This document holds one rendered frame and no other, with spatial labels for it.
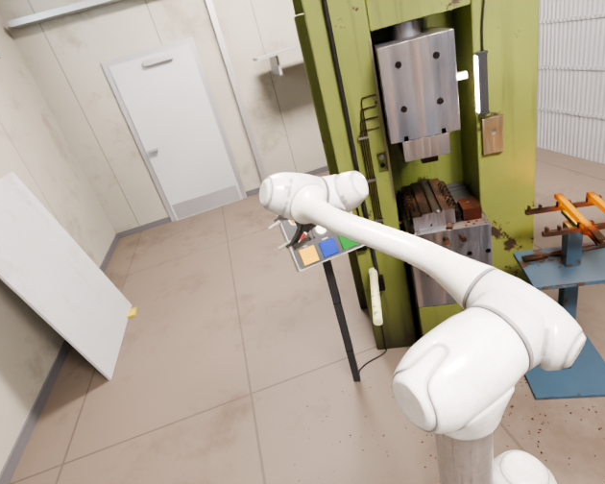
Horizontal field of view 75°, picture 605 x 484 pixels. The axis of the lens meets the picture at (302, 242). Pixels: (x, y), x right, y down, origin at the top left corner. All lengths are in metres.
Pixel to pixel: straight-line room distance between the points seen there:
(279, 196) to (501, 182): 1.47
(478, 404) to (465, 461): 0.19
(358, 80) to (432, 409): 1.57
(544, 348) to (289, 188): 0.60
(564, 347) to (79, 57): 5.63
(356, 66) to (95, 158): 4.54
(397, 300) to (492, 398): 1.81
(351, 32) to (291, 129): 4.00
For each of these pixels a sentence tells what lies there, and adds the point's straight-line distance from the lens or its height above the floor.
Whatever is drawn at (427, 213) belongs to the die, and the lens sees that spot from 2.03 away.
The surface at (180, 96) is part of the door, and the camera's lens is 5.64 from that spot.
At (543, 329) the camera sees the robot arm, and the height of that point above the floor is 1.41.
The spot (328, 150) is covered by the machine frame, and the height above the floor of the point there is 1.24.
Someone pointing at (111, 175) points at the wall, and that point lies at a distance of 5.98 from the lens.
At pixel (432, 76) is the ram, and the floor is 1.61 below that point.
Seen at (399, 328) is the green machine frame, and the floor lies 0.16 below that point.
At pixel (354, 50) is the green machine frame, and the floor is 1.77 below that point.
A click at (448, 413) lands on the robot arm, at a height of 1.38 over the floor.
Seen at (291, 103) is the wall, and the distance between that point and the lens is 5.81.
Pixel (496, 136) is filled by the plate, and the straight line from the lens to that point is 2.10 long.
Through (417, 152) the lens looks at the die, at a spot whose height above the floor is 1.31.
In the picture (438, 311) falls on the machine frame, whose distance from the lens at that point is 2.29.
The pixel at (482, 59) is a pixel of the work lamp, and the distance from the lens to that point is 1.99.
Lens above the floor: 1.90
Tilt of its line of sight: 27 degrees down
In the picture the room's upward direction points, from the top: 16 degrees counter-clockwise
